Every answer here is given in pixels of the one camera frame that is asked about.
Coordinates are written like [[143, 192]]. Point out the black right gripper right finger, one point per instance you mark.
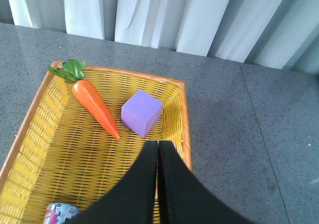
[[183, 199]]

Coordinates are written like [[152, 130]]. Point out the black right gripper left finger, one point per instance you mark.
[[132, 199]]

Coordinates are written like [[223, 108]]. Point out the colourful printed ball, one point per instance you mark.
[[59, 213]]

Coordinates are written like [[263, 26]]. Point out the yellow woven basket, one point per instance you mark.
[[61, 153]]

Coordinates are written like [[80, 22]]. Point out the purple foam cube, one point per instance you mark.
[[141, 112]]

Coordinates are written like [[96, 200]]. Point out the orange toy carrot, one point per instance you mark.
[[72, 71]]

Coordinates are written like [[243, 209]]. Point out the grey pleated curtain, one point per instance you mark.
[[280, 34]]

